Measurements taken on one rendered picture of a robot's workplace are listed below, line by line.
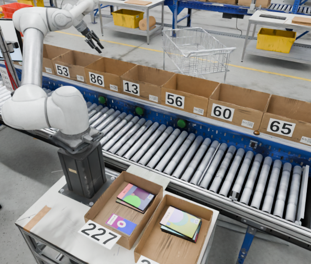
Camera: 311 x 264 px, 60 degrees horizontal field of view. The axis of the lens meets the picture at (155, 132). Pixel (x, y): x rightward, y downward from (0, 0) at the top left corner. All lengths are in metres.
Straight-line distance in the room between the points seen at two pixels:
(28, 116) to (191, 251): 1.03
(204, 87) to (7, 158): 2.30
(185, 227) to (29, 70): 1.14
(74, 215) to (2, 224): 1.23
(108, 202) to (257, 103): 1.37
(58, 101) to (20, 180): 1.85
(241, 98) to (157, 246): 1.35
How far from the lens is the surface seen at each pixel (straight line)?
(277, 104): 2.26
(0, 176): 3.24
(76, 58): 3.02
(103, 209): 1.64
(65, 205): 1.72
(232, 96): 2.29
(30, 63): 1.58
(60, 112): 1.35
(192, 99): 2.08
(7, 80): 2.34
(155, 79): 2.51
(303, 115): 2.28
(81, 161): 1.48
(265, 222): 1.74
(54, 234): 1.63
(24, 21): 1.76
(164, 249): 1.48
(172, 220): 1.52
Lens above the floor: 2.05
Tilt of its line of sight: 37 degrees down
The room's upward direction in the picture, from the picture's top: straight up
